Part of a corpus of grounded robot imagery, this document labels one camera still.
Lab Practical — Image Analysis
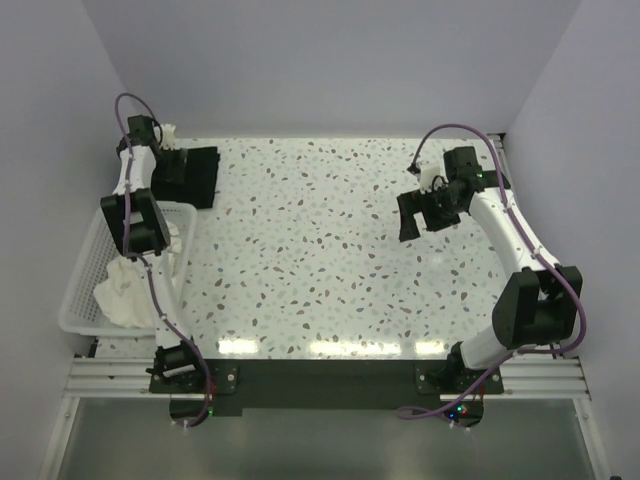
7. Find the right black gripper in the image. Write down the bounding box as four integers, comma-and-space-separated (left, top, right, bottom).
398, 184, 464, 242

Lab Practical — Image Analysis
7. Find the black t shirt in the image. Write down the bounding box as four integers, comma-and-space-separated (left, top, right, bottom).
151, 146, 220, 210

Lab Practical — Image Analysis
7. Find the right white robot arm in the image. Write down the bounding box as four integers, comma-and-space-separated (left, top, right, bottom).
397, 147, 583, 393

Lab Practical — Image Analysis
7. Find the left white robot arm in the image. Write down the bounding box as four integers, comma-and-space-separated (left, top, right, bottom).
100, 115, 207, 393

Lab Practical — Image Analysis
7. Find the white t shirt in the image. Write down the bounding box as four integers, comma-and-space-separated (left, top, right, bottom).
93, 221, 184, 329

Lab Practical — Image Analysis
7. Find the white plastic laundry basket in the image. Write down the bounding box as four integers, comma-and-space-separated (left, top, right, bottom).
58, 201, 197, 338

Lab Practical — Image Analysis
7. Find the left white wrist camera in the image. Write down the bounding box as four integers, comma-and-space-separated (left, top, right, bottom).
160, 124, 176, 150

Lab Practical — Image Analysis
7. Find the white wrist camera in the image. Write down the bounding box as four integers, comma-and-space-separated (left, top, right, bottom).
419, 163, 441, 194
160, 124, 176, 150

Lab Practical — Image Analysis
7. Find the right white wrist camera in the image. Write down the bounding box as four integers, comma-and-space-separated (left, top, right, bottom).
419, 163, 441, 194

